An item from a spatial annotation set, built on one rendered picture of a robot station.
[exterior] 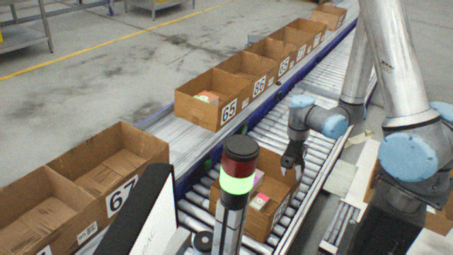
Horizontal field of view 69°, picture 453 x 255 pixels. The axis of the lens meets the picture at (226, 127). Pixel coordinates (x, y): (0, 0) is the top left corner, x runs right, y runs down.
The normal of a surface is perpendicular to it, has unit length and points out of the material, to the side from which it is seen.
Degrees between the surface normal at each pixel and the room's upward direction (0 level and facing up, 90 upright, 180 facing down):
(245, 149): 0
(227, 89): 89
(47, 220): 1
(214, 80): 90
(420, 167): 91
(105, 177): 0
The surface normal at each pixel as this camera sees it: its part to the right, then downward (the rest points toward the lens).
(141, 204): 0.02, -0.83
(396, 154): -0.75, 0.34
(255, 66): -0.51, 0.43
